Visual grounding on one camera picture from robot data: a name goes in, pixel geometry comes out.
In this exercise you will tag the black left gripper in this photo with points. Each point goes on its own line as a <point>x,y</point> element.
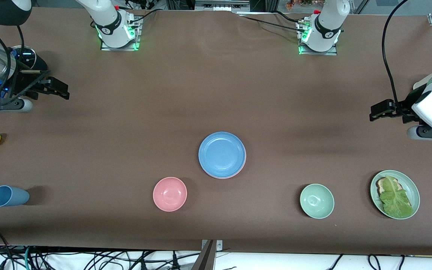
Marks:
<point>404,107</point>

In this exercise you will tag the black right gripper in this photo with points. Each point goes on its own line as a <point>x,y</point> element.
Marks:
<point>28,84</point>

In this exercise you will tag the pink plate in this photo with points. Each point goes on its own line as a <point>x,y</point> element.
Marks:
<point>239,171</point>

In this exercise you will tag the blue plate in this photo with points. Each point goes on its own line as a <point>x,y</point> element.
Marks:
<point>222,154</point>

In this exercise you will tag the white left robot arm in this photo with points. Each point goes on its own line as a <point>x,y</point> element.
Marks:
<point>328,22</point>

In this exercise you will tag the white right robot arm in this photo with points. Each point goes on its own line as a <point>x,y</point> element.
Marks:
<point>107,22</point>

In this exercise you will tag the glass lid blue knob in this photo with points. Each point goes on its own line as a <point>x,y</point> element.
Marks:
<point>28,56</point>

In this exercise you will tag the toast bread slice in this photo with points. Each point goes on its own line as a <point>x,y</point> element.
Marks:
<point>380,184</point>

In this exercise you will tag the green plate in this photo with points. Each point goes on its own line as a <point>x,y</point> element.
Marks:
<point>413,187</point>

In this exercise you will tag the green lettuce leaf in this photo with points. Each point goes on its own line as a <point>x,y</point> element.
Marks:
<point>396,200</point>

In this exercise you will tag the green bowl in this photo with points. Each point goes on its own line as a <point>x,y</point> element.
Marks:
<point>317,201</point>

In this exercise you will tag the blue cup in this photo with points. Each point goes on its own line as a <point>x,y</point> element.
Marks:
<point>8,196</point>

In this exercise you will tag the colourful plastic food toys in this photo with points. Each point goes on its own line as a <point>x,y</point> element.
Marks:
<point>302,3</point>

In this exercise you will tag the pink bowl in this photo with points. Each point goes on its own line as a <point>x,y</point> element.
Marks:
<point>170,194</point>

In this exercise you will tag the brown table cover mat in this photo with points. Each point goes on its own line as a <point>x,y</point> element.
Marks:
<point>216,93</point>

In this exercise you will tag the grey metal box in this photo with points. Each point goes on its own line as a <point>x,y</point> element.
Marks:
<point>219,5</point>

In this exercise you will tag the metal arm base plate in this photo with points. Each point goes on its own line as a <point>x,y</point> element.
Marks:
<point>107,48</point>
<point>324,53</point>

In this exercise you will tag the small metal bracket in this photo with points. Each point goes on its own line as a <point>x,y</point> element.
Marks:
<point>219,245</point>

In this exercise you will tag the dark camera pole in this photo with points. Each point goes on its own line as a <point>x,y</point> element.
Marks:
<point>206,259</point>

